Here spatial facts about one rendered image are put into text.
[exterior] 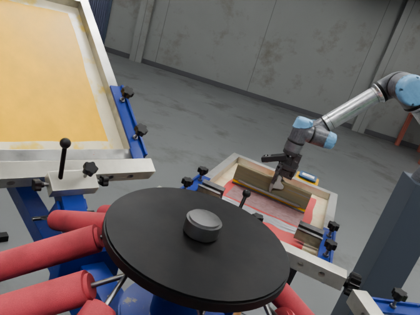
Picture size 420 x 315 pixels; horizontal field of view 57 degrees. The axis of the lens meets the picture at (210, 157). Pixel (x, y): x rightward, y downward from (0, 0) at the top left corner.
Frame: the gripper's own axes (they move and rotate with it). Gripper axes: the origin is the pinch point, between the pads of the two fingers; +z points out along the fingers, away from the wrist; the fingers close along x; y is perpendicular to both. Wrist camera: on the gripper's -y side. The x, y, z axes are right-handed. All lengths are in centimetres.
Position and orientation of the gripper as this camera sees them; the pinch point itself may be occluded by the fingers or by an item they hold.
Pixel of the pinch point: (270, 187)
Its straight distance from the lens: 180.3
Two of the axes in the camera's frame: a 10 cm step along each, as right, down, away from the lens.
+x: 3.4, -2.4, 9.1
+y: 8.9, 4.0, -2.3
